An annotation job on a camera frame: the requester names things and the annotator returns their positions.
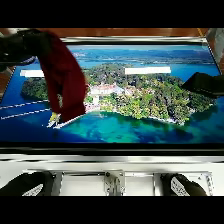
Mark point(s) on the red garment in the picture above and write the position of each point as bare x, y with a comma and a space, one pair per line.
65, 83

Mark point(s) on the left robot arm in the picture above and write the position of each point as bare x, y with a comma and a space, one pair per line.
16, 45

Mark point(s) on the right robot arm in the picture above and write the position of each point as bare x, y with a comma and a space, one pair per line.
203, 84

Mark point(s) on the silver frame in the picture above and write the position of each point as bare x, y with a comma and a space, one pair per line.
113, 165

